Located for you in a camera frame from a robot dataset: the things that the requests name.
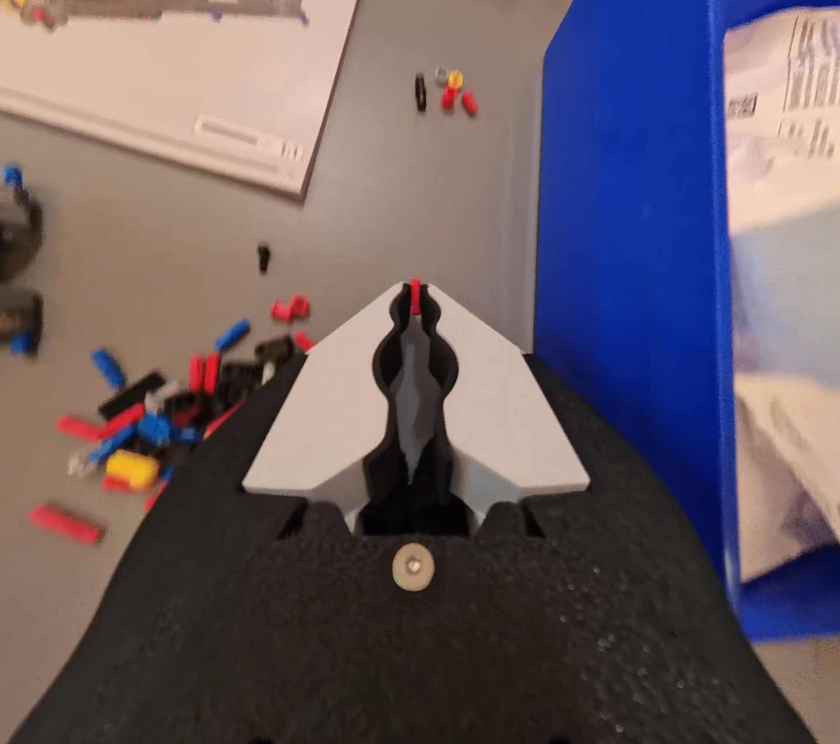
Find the blue plastic bin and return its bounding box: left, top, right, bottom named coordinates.
left=533, top=0, right=840, bottom=645

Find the lego instruction booklet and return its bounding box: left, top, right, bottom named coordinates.
left=0, top=0, right=386, bottom=205

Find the pile of small lego pins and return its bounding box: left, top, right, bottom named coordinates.
left=28, top=318, right=317, bottom=547

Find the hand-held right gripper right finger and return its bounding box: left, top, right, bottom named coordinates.
left=425, top=282, right=593, bottom=526

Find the lego chassis assembly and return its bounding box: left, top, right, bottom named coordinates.
left=0, top=163, right=46, bottom=359

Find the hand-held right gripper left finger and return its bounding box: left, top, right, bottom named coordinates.
left=241, top=281, right=406, bottom=536

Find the crumpled white paper bag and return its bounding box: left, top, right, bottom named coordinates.
left=730, top=219, right=840, bottom=584

